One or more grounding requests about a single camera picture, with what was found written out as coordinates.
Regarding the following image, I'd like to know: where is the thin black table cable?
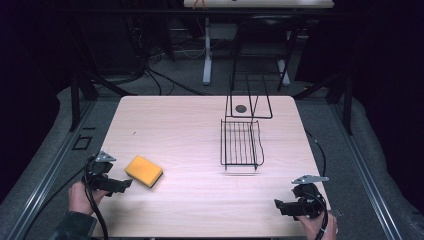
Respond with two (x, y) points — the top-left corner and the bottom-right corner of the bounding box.
(305, 130), (328, 177)

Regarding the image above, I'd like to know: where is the yellow sponge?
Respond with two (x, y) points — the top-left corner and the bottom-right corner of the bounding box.
(124, 154), (164, 189)

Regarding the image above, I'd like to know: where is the black wire rack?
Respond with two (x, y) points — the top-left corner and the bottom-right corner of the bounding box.
(219, 74), (274, 172)

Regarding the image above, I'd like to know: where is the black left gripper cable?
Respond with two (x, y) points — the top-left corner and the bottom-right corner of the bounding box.
(83, 156), (110, 240)

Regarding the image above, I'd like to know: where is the bundle of floor cables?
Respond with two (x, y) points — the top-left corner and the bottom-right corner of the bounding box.
(123, 19), (214, 98)

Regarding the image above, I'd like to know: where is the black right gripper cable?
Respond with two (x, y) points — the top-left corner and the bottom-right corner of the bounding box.
(304, 191), (330, 240)

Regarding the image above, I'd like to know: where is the person's right hand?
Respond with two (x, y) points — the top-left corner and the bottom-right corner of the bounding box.
(294, 209), (339, 240)

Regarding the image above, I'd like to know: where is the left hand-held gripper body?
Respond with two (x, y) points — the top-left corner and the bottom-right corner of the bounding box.
(81, 151), (117, 194)

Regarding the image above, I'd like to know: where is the person's left hand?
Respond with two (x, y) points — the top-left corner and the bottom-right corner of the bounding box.
(67, 181), (110, 216)

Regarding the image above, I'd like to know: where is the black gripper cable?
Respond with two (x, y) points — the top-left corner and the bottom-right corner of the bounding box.
(304, 191), (330, 240)
(83, 156), (110, 240)

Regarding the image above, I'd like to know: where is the black frame post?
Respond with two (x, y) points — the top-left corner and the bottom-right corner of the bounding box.
(342, 73), (354, 136)
(69, 72), (82, 133)

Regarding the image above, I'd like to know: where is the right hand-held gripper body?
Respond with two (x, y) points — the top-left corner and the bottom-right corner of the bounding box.
(290, 174), (330, 221)

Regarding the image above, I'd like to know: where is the white table leg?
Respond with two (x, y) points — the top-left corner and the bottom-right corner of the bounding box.
(202, 17), (213, 86)
(277, 31), (292, 87)

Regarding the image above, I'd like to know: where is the black metal stand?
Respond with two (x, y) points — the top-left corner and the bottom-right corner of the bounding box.
(230, 14), (300, 93)

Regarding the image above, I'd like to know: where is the metal floor rail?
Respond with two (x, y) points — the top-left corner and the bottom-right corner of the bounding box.
(329, 102), (405, 240)
(5, 99), (98, 240)

